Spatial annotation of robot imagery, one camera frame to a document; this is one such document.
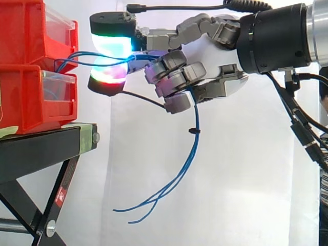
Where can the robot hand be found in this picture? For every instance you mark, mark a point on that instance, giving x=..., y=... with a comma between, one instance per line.
x=205, y=59

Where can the red bin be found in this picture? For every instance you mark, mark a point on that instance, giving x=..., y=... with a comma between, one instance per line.
x=30, y=30
x=33, y=100

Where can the black stand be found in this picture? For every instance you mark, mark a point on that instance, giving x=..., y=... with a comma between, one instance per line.
x=38, y=166

